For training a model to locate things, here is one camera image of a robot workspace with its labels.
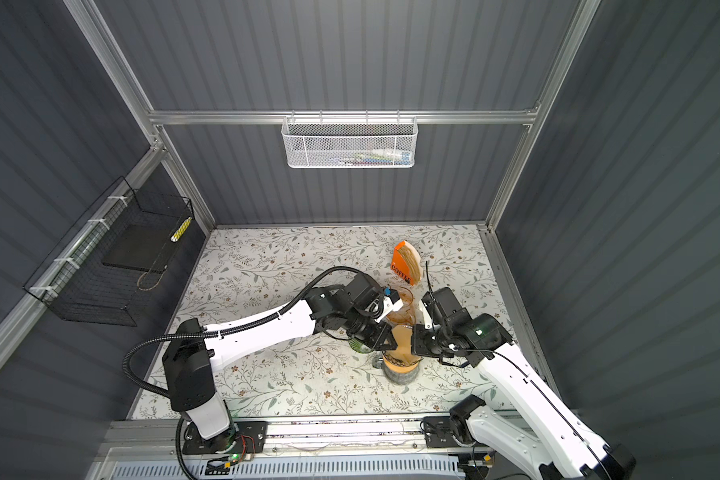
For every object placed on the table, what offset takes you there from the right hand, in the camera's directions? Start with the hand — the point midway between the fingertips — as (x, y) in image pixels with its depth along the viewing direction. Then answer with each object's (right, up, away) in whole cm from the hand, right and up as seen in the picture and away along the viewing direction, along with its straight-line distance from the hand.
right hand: (414, 346), depth 73 cm
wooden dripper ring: (-5, -4, -2) cm, 6 cm away
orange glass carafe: (0, +5, +15) cm, 16 cm away
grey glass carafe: (-3, -11, +7) cm, 13 cm away
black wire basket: (-75, +21, 0) cm, 78 cm away
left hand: (-4, 0, -1) cm, 4 cm away
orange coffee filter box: (+1, +20, +26) cm, 33 cm away
